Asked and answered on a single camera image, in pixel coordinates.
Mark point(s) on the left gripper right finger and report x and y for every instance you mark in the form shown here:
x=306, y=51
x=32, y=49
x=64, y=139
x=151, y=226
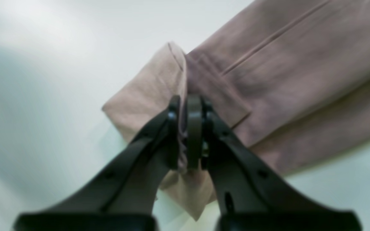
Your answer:
x=251, y=196

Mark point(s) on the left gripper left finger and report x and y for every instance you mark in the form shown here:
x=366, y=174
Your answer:
x=121, y=196

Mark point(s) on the dusty pink garment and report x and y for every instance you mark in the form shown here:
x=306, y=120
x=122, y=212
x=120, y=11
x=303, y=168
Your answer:
x=290, y=77

